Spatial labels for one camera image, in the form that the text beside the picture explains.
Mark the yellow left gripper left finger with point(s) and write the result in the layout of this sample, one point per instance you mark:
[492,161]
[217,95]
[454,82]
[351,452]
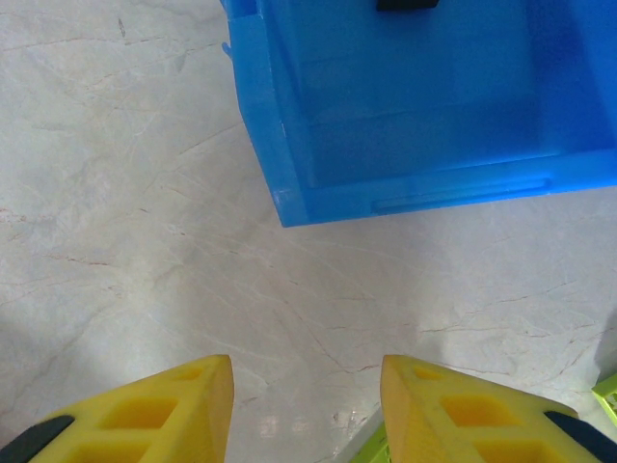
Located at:
[193,434]

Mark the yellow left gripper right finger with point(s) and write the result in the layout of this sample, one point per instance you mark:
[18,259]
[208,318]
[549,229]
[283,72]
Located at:
[414,434]

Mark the blue plastic bin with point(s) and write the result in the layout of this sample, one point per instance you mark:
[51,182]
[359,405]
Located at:
[410,96]

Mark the lime green lego brick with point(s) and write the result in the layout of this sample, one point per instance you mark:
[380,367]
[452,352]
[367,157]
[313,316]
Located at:
[376,451]
[608,395]

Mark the black object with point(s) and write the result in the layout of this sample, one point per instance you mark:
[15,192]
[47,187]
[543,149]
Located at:
[407,5]

